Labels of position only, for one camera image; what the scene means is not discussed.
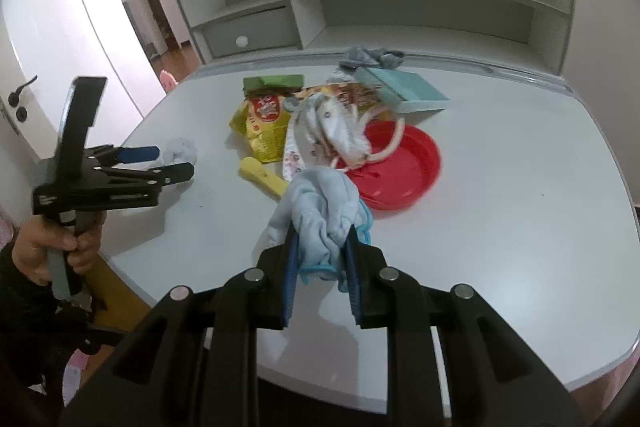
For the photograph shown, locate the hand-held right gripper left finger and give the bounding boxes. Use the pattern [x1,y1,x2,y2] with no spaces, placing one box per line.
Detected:
[60,224,303,427]

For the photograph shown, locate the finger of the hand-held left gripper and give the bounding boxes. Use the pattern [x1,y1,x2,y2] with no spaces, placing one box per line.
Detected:
[98,162,196,196]
[86,145,161,168]

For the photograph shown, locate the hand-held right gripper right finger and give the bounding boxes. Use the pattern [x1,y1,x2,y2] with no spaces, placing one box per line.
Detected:
[346,225,589,427]

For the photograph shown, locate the light blue cloth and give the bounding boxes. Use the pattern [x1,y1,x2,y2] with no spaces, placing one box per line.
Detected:
[267,167,363,279]

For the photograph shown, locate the person's left forearm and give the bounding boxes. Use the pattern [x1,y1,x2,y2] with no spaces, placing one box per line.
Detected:
[0,241,68,390]

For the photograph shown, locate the person's left hand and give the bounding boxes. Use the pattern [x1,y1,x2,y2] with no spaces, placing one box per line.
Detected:
[12,212,106,286]

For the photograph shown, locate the crumpled white paper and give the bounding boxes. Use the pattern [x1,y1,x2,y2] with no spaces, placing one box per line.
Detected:
[162,137,199,166]

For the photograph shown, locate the yellow snack bag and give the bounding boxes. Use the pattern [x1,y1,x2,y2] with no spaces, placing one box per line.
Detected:
[229,93,296,164]

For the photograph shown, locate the red plastic plate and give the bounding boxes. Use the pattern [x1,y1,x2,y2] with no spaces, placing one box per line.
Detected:
[335,123,443,211]

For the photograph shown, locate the green packet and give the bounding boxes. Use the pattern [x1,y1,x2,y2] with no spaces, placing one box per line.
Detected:
[243,74,306,98]

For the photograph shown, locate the white door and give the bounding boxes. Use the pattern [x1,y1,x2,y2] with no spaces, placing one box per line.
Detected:
[0,0,168,168]

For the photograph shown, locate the white patterned cloth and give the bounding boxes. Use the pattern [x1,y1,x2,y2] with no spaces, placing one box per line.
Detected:
[282,94,373,182]

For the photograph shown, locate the grey drawer with white knob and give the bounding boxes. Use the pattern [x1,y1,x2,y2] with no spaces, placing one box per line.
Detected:
[202,9,301,58]

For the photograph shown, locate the brown snack wrapper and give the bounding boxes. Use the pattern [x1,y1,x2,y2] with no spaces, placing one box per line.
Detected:
[295,82,386,110]

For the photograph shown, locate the teal box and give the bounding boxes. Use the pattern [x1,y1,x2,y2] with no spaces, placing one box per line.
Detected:
[352,68,451,114]

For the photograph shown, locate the grey cloth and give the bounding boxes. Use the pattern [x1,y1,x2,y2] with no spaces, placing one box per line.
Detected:
[340,46,406,72]

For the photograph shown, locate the pink cloth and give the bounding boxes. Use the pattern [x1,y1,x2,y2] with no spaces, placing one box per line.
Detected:
[565,347,637,427]

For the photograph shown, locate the black door handle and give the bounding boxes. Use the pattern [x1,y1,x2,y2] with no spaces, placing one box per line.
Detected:
[8,75,39,106]

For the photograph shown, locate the pink plastic ring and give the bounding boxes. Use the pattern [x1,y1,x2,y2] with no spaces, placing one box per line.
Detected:
[332,109,406,170]

